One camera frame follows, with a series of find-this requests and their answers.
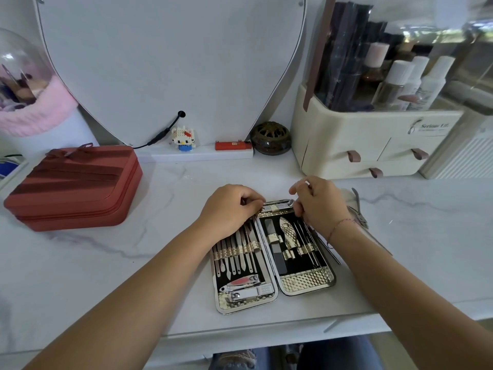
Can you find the person's right fingers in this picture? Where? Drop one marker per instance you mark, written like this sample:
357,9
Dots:
299,202

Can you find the amber bottle pink cap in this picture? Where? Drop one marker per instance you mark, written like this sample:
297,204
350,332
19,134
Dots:
375,59

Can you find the red lighter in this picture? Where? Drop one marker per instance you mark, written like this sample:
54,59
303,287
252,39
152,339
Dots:
231,146

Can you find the dark cosmetic packets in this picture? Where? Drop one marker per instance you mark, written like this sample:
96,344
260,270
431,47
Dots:
344,57

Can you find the silver nail clipper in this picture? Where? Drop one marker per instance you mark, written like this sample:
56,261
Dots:
278,206

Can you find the blue and white item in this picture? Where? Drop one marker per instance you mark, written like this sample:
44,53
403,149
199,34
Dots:
5,166

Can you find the silver cuticle nipper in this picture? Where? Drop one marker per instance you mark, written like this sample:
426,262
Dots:
360,211

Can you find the clear dome with pink fluff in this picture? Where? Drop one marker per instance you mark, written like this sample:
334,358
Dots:
27,92

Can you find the large nail clipper red label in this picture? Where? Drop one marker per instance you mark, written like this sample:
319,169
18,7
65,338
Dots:
240,283

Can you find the set of thin metal picks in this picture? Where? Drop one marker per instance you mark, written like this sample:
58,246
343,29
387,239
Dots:
308,246

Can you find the thin metal pick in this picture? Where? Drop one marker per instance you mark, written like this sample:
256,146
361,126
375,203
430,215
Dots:
334,253

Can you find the row of thin metal manicure tools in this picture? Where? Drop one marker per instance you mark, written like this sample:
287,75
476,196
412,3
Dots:
237,254

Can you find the heart-shaped mirror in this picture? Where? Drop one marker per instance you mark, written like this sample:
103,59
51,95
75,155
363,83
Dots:
173,61

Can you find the cream cosmetic organizer with drawers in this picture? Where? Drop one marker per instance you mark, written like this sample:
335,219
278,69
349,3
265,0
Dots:
346,127

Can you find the clear bottle white cap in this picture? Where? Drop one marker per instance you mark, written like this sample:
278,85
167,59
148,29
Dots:
393,88

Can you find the gold fish-shaped tool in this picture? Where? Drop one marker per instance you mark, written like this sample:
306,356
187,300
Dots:
289,229

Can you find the brown leather drawer pull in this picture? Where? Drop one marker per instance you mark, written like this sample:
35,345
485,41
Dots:
376,173
353,156
420,153

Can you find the person's left hand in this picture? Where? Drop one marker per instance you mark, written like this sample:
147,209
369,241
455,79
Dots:
225,210

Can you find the person's left forearm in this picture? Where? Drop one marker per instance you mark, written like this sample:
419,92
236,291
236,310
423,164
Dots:
127,300

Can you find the person's right forearm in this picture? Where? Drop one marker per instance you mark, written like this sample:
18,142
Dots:
400,296

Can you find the white paper sheet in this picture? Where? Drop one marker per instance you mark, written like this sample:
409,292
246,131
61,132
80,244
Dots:
348,198

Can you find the black nail file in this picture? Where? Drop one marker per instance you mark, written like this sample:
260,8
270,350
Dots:
278,254

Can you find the gold open manicure kit case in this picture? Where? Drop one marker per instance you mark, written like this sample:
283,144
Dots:
304,283

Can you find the white round container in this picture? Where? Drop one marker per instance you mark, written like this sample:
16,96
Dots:
65,130

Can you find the person's right hand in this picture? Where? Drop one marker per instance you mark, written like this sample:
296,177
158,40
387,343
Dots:
323,206

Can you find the brown round incense burner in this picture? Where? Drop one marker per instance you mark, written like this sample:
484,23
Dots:
270,138

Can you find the white squeeze bottle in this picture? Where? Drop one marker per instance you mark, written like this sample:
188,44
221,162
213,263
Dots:
433,84

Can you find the white cat brick figure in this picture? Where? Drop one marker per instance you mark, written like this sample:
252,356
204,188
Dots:
182,138

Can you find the person's blue jeans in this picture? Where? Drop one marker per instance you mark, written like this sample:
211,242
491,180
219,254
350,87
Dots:
331,354

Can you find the slim bottle white cap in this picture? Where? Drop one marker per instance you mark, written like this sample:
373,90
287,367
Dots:
416,75

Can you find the silver nail clipper textured lever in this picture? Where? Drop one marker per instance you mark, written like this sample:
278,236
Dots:
250,293

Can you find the red zip jewellery case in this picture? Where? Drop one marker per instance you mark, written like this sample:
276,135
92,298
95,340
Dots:
73,188

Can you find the white ribbed appliance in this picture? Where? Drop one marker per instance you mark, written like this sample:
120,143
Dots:
462,154

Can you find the white mirror base shelf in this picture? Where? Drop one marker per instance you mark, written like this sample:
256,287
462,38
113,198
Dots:
196,153

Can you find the person's left fingers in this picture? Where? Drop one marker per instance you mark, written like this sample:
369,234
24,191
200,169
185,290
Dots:
255,204

